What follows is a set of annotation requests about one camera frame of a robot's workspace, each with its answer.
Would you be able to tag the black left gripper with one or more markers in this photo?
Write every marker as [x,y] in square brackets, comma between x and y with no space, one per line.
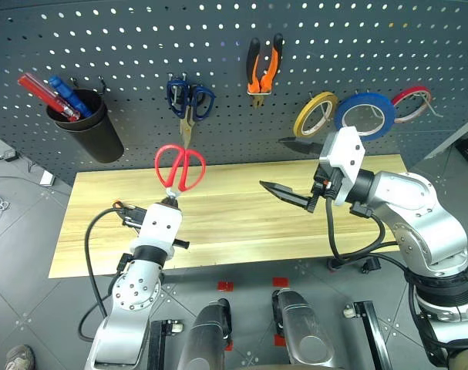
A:
[132,216]

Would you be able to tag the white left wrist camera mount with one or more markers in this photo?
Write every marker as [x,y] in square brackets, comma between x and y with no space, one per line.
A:
[158,225]

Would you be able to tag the dark grey perforated pegboard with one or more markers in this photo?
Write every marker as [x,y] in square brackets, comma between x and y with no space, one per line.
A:
[141,58]

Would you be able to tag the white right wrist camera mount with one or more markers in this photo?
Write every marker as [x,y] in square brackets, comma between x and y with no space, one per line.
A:
[345,154]

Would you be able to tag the metal pegboard hook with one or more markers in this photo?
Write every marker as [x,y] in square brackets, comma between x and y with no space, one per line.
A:
[102,83]
[431,106]

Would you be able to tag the yellow tape roll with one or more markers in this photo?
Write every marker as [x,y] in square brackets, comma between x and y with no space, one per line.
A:
[301,119]

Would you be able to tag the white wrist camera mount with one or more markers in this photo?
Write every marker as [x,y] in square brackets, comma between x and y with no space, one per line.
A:
[158,225]
[345,154]

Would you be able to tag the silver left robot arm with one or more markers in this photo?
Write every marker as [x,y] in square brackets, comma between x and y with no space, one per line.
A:
[135,293]

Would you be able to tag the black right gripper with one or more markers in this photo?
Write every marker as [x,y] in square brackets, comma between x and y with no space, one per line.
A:
[328,181]

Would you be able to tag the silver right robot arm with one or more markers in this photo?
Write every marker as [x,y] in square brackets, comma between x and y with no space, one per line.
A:
[422,216]

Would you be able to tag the small white box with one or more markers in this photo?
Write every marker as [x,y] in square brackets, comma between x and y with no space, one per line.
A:
[46,178]

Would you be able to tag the black power adapter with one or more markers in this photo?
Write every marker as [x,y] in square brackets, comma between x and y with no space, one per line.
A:
[10,155]

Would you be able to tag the red tape roll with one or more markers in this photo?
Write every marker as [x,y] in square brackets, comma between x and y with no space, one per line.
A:
[411,90]

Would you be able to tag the dark rounded robot leg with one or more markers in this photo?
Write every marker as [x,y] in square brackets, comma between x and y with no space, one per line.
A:
[208,335]
[303,331]

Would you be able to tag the blue tape roll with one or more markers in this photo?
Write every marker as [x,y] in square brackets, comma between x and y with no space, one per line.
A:
[388,106]

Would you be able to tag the orange black pliers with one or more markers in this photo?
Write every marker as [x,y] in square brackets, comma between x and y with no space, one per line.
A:
[270,73]

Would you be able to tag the black table frame leg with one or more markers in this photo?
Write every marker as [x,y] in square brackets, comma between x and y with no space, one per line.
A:
[372,335]
[160,347]

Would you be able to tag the black cup holder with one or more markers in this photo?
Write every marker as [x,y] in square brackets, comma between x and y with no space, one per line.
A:
[98,142]

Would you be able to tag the grey shoe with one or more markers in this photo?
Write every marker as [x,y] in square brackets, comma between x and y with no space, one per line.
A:
[21,358]

